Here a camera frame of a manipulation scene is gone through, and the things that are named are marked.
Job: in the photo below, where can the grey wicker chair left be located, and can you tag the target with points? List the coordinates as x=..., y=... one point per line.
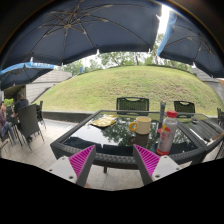
x=28, y=121

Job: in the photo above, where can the seated person in black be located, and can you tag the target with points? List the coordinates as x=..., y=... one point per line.
x=20, y=103

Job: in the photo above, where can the dark chair behind table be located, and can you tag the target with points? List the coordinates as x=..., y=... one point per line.
x=137, y=105

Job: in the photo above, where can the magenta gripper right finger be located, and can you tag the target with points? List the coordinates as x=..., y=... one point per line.
x=151, y=166

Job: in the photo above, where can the yellow snack packet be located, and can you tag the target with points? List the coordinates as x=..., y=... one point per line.
x=105, y=121

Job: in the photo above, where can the right dark blue umbrella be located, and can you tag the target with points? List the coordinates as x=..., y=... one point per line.
x=184, y=42

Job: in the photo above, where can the grey umbrella pole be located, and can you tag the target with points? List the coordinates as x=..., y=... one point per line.
x=162, y=111

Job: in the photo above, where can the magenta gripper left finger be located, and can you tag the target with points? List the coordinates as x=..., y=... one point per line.
x=76, y=167

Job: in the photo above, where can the left blue umbrella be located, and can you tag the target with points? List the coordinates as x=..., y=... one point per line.
x=23, y=73

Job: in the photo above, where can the cream mug with yellow handle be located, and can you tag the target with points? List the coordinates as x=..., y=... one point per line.
x=141, y=126

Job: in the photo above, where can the black glass wicker table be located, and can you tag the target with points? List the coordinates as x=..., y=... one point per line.
x=114, y=144

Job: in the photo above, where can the dark chair right back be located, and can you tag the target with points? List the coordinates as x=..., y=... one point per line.
x=184, y=108

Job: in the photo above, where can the large dark blue umbrella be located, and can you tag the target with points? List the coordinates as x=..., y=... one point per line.
x=68, y=30

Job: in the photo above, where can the clear bottle with red cap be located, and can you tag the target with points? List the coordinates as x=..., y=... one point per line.
x=167, y=134

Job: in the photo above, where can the seated person far left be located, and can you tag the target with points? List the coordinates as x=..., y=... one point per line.
x=4, y=125

